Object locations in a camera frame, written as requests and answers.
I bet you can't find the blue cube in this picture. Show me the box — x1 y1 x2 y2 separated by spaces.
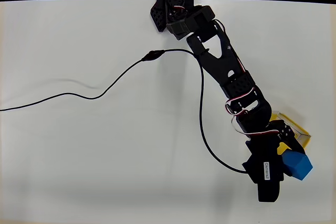
281 150 314 182

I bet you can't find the yellow open box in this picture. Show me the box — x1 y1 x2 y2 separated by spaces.
269 111 313 156

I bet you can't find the white table cover sheet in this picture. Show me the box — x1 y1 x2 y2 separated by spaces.
0 0 336 224

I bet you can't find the white red servo wire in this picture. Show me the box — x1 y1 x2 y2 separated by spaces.
230 115 280 137
224 86 260 116

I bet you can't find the black camera mount with label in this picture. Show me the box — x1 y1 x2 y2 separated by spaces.
241 154 286 185

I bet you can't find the black camera cable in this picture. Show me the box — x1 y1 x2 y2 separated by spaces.
0 48 249 174

